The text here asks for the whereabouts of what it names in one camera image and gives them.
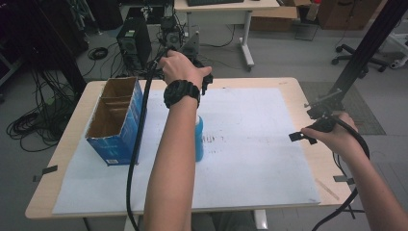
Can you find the large brown cardboard box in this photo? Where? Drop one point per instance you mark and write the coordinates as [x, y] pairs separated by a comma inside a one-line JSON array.
[[348, 14]]

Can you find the white table leg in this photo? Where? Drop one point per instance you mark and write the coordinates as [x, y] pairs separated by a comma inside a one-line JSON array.
[[260, 220]]

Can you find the small black electronic device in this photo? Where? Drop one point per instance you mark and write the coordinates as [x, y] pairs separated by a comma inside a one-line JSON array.
[[171, 35]]

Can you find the black tape strip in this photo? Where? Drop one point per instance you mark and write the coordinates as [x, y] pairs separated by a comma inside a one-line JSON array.
[[45, 172], [343, 179]]

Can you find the black metal stand post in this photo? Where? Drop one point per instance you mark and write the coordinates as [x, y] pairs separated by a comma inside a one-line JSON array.
[[369, 45]]

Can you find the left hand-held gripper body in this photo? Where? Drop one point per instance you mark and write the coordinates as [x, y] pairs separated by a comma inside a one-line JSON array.
[[192, 48]]

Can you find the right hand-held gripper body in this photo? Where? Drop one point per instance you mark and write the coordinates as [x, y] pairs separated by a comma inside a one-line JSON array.
[[322, 117]]

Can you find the dark metal frame post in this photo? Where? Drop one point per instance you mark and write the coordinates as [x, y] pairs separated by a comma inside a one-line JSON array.
[[61, 45]]

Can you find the black office chair base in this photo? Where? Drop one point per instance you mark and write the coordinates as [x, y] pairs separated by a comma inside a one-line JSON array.
[[359, 57]]

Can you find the person's left hand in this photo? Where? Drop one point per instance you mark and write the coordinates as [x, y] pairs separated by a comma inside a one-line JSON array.
[[179, 69]]

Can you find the grey floor mat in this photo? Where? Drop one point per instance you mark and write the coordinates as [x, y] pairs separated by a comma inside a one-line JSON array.
[[356, 109]]

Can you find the beige tape strip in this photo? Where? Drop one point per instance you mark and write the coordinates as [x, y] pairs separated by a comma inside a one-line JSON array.
[[327, 189]]

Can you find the blue bottle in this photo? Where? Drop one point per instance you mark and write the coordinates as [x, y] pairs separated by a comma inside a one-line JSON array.
[[199, 141]]

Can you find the person's legs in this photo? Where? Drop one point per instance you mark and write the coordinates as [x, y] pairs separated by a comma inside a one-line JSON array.
[[224, 222]]

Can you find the flat brown cardboard box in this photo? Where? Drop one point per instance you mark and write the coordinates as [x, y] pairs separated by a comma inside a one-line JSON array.
[[274, 17]]

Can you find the black wristwatch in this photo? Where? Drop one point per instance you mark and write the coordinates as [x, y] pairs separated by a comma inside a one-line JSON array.
[[181, 92]]

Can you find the black keyboard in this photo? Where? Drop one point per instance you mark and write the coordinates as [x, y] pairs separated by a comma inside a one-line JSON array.
[[215, 2]]

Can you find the white desk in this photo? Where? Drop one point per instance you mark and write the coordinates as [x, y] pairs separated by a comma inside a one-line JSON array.
[[231, 12]]

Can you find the blue cardboard box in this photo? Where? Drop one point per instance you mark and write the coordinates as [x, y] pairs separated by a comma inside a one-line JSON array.
[[118, 128]]

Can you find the black computer tower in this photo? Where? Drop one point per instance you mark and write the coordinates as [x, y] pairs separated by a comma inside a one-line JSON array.
[[133, 43]]

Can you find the person's right hand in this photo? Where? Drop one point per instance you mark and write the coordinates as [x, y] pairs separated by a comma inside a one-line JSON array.
[[336, 136]]

